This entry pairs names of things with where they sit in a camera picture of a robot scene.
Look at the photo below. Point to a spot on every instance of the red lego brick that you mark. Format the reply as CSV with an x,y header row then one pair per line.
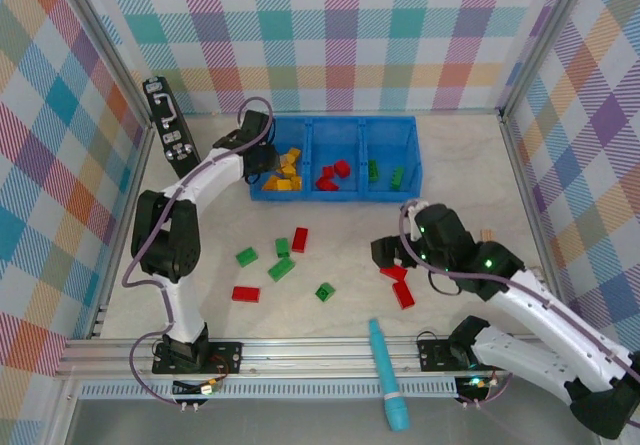
x,y
246,293
403,295
342,168
327,171
326,184
393,273
300,239

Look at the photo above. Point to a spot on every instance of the yellow lego brick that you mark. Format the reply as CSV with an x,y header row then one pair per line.
x,y
284,185
288,161
296,182
287,170
272,183
294,153

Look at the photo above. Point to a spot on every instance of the green lego brick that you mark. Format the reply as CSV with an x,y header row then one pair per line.
x,y
282,248
245,257
397,177
373,170
325,292
281,268

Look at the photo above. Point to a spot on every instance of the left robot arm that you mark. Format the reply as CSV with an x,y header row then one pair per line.
x,y
167,245

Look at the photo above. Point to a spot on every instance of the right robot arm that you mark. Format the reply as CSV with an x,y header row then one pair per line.
x,y
542,322

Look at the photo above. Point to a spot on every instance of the small beige wooden piece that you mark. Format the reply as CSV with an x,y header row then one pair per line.
x,y
486,235

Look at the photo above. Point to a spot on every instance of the blue three-compartment bin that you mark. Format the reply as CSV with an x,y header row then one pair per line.
x,y
335,137

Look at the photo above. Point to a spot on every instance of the small white printed card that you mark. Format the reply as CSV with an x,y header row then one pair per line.
x,y
537,271

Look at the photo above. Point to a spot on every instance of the teal pen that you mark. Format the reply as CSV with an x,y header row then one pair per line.
x,y
387,365

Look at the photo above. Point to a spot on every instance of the small black connector board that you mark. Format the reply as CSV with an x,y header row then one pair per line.
x,y
200,390
475,384

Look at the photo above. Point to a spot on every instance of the grey metal shelf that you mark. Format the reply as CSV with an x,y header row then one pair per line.
x,y
300,422

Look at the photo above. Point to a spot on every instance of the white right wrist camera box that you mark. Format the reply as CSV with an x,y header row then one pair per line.
x,y
411,210

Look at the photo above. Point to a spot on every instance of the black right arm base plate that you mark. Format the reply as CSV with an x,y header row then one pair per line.
x,y
432,357

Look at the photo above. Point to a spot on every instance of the aluminium side rail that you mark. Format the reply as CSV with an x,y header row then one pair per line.
x,y
127,185
520,165

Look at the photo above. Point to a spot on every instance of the aluminium mounting rail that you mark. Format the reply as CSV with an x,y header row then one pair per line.
x,y
310,357

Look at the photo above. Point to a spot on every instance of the aluminium frame post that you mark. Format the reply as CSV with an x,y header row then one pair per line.
x,y
106,40
543,40

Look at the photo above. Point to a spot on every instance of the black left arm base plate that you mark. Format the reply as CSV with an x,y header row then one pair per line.
x,y
227,357

